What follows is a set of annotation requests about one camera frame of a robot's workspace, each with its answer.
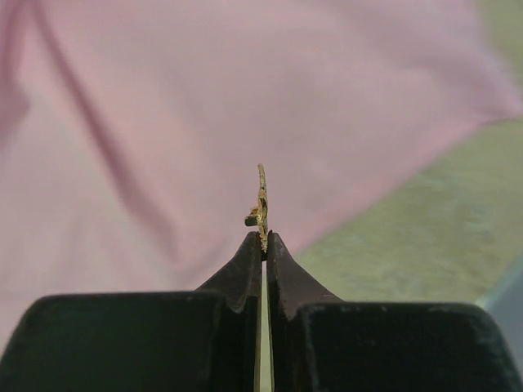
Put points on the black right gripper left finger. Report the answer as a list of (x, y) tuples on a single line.
[(207, 339)]

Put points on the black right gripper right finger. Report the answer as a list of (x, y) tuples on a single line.
[(319, 342)]

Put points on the gold rhinestone brooch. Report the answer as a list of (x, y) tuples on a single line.
[(258, 215)]

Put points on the pink garment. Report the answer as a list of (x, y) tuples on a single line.
[(131, 131)]

